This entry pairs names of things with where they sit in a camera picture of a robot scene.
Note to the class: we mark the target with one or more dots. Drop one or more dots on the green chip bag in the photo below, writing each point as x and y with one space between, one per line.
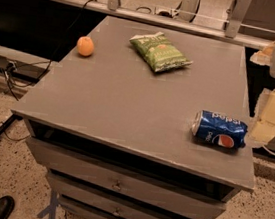
159 52

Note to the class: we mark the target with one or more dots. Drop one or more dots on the orange fruit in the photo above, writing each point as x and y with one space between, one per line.
85 46

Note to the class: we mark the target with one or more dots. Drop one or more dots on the top drawer with knob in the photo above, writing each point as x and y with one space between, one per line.
125 182

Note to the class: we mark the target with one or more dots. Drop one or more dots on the middle drawer with knob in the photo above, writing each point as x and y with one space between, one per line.
118 208

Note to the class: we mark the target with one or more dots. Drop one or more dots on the blue pepsi can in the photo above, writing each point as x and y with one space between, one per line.
219 130

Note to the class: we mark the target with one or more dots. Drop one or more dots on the grey drawer cabinet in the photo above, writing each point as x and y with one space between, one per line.
112 107

